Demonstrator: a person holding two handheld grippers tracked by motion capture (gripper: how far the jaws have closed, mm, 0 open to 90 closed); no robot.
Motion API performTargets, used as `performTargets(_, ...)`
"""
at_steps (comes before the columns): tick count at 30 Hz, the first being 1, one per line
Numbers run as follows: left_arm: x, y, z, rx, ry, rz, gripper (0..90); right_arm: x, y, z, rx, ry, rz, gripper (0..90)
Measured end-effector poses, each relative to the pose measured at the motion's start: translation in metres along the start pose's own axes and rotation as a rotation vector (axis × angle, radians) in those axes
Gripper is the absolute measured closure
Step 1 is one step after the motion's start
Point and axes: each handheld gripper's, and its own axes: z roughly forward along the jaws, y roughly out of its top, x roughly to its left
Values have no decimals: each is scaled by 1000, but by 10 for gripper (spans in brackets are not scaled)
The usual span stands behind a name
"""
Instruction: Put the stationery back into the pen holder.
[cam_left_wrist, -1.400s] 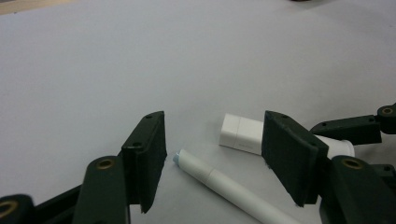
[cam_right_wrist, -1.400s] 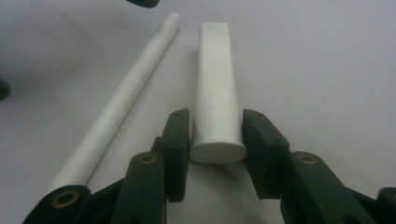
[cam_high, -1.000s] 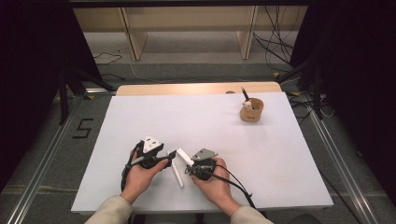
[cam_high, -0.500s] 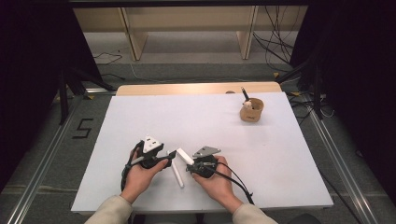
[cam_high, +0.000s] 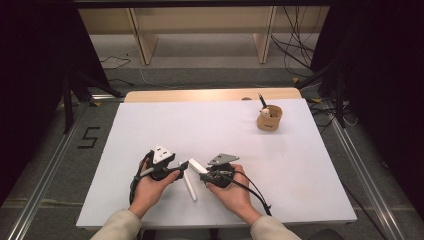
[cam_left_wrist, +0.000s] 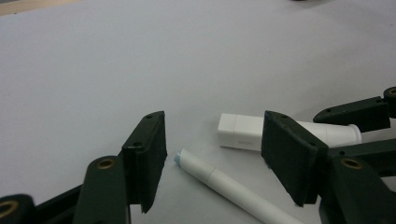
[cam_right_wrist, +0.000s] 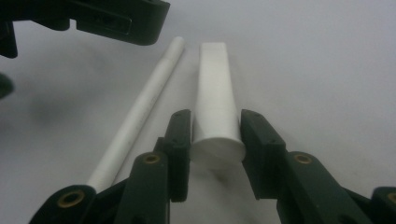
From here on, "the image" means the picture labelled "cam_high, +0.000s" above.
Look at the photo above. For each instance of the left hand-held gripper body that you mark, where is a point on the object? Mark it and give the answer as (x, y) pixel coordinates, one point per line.
(162, 154)

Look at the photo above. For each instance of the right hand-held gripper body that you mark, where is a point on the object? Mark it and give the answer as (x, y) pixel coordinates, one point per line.
(221, 158)

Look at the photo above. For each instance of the short thick white pen cap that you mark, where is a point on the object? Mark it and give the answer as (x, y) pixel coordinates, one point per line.
(197, 165)

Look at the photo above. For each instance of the long thin white pen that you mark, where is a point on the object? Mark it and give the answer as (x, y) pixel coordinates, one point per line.
(190, 186)

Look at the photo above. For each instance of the wooden pen holder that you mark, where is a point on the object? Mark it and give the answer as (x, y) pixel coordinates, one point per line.
(269, 124)

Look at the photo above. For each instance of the black pen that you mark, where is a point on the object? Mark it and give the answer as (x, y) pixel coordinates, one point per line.
(262, 100)

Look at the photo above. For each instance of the person's right hand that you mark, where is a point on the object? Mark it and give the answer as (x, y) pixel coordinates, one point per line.
(236, 196)

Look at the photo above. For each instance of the person's left hand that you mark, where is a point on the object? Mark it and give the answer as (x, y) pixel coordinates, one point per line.
(148, 193)

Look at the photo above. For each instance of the white foam board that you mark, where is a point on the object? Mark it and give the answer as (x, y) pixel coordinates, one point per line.
(216, 133)

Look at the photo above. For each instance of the small white figure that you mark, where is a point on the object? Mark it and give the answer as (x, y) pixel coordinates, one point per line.
(265, 112)

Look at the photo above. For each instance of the light wooden table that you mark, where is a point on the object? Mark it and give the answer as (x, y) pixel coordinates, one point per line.
(200, 95)

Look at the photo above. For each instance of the yellow floor tape piece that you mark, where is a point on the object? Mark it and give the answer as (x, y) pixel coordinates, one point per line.
(316, 100)
(295, 80)
(96, 104)

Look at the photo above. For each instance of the black metal stand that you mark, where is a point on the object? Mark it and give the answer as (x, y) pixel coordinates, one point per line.
(68, 103)
(339, 96)

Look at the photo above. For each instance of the black curtain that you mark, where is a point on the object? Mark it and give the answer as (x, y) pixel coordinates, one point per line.
(383, 83)
(33, 83)

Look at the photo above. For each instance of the aluminium floor rail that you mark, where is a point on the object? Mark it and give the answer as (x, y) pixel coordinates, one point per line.
(36, 200)
(366, 180)

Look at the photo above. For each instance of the light wooden desk frame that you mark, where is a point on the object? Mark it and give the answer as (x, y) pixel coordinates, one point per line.
(200, 20)

